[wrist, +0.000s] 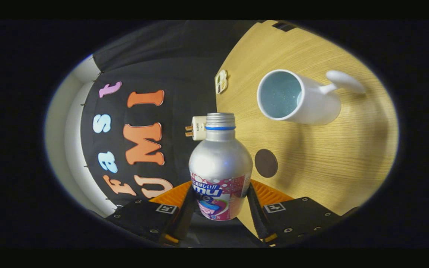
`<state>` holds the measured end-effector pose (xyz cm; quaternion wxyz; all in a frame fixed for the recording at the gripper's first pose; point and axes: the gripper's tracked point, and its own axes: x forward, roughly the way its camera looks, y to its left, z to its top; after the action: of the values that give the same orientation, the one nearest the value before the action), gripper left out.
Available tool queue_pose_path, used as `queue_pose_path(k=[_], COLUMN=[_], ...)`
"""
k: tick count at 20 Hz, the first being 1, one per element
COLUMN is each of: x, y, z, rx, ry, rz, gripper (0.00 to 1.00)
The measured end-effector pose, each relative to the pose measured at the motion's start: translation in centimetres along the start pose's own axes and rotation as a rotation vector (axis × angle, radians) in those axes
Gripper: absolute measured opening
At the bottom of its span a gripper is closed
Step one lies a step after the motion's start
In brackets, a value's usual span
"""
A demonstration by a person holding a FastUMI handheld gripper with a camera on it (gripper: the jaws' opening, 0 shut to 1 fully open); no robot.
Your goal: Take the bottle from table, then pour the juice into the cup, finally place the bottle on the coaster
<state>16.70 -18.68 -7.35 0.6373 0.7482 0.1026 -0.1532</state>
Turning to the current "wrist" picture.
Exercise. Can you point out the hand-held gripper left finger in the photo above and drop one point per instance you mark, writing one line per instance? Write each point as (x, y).
(184, 216)

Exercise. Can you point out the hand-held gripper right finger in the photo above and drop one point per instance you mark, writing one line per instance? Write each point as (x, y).
(255, 216)

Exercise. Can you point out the dark brown round coaster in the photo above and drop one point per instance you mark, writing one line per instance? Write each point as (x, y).
(266, 163)

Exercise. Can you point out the silver bottle with red label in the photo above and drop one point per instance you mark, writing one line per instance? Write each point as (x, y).
(220, 160)

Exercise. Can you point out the white cup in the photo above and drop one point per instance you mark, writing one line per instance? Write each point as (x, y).
(315, 104)

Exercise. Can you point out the brown toast slices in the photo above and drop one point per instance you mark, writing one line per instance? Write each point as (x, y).
(188, 131)

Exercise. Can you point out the white toaster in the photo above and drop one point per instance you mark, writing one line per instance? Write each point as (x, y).
(199, 128)

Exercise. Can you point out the wooden table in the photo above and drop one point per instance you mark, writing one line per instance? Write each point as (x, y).
(330, 160)

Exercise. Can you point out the small white food tray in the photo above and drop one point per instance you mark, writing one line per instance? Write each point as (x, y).
(221, 82)

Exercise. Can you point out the black backdrop cloth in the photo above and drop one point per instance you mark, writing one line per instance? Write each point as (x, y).
(184, 74)

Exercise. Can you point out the black tape patch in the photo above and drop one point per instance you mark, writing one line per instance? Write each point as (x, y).
(283, 26)

